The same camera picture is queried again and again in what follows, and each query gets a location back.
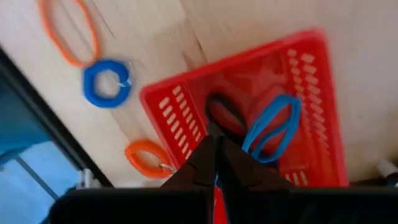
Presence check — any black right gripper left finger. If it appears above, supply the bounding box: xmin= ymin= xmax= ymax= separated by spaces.
xmin=159 ymin=135 xmax=218 ymax=224

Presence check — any black silicone wristband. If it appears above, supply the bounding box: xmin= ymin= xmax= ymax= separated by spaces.
xmin=203 ymin=91 xmax=250 ymax=146

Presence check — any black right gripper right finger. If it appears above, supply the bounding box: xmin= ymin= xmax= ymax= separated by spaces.
xmin=217 ymin=136 xmax=295 ymax=224

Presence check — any orange silicone wristband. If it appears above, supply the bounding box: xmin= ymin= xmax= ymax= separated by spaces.
xmin=37 ymin=0 xmax=101 ymax=68

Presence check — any blue spiral wrist keychain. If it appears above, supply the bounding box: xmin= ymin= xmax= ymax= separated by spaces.
xmin=81 ymin=58 xmax=134 ymax=110

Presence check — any red plastic basket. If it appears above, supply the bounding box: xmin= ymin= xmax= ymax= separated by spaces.
xmin=139 ymin=28 xmax=349 ymax=224

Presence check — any blue silicone wristband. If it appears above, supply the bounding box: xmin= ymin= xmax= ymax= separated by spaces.
xmin=241 ymin=94 xmax=302 ymax=165

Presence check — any orange-red spiral wrist keychain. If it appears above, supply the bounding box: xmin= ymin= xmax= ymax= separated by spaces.
xmin=124 ymin=138 xmax=177 ymax=180

